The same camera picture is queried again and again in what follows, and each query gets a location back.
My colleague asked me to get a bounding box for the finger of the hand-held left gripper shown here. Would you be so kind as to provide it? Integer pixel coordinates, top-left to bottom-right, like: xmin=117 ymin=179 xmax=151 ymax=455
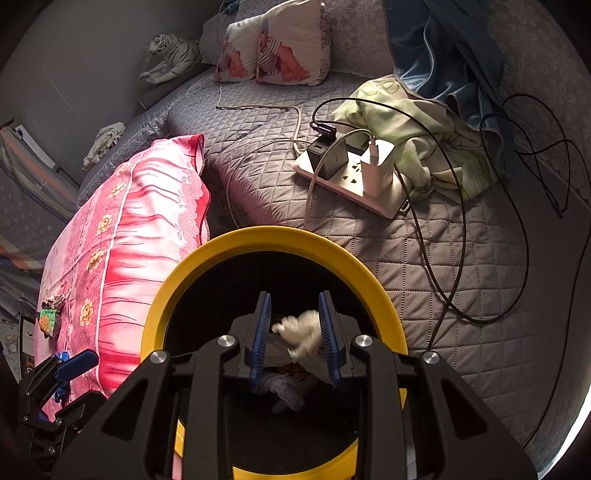
xmin=54 ymin=398 xmax=108 ymax=433
xmin=21 ymin=348 xmax=100 ymax=398

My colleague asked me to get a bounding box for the black charger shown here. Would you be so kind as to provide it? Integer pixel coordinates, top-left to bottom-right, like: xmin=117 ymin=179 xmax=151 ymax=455
xmin=307 ymin=138 xmax=350 ymax=181

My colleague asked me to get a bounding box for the grey quilted bedcover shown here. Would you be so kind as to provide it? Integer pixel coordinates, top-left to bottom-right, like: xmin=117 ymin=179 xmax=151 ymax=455
xmin=76 ymin=65 xmax=591 ymax=467

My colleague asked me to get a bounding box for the grey cable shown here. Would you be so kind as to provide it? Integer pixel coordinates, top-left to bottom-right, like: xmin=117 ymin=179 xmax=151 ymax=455
xmin=216 ymin=80 xmax=303 ymax=222

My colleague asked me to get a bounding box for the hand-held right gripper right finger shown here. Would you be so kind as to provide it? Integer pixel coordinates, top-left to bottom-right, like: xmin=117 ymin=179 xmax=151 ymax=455
xmin=318 ymin=291 xmax=539 ymax=480

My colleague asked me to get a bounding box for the light green cloth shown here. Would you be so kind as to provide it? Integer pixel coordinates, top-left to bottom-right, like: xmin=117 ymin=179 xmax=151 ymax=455
xmin=332 ymin=76 xmax=502 ymax=204

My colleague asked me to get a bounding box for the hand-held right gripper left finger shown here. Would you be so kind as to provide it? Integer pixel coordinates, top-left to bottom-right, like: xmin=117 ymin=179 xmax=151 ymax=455
xmin=51 ymin=292 xmax=273 ymax=480

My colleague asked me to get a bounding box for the green snack packet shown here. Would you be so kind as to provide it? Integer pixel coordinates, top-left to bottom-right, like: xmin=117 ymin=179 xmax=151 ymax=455
xmin=37 ymin=308 xmax=60 ymax=334

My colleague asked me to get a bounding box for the white charger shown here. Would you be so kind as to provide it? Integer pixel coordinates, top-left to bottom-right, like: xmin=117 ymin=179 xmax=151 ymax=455
xmin=360 ymin=139 xmax=395 ymax=197

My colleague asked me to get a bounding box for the crumpled beige cloth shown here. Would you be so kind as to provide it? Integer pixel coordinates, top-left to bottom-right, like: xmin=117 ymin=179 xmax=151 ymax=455
xmin=83 ymin=122 xmax=126 ymax=171

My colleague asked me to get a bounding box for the blue curtain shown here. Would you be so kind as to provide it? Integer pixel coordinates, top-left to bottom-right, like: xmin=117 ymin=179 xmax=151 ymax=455
xmin=383 ymin=0 xmax=515 ymax=160

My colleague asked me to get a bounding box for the white tissue bundle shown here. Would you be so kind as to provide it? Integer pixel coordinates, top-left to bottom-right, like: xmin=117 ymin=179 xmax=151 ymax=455
xmin=265 ymin=310 xmax=334 ymax=385

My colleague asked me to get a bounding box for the white tiger plush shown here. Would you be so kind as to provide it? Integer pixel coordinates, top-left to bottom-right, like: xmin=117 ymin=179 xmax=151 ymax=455
xmin=139 ymin=34 xmax=204 ymax=85

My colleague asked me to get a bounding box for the white power strip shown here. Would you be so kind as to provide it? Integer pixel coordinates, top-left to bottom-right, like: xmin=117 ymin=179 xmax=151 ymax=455
xmin=294 ymin=131 xmax=411 ymax=219

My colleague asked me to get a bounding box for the black cable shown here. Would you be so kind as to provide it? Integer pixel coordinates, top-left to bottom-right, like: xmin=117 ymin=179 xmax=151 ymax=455
xmin=311 ymin=95 xmax=580 ymax=352

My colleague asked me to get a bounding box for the baby print pillow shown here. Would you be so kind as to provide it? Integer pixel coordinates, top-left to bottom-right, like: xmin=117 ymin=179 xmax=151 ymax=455
xmin=255 ymin=0 xmax=332 ymax=87
xmin=213 ymin=14 xmax=264 ymax=84

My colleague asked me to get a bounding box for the grey floral cushion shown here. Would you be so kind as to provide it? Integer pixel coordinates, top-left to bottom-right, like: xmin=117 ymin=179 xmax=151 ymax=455
xmin=199 ymin=11 xmax=236 ymax=65
xmin=323 ymin=0 xmax=399 ymax=77

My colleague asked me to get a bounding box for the pink floral bedsheet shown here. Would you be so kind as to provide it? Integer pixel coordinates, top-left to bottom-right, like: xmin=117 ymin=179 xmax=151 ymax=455
xmin=32 ymin=134 xmax=212 ymax=416

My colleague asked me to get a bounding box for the yellow bin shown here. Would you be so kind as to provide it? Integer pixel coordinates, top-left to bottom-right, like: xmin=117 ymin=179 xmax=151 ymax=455
xmin=140 ymin=226 xmax=409 ymax=480

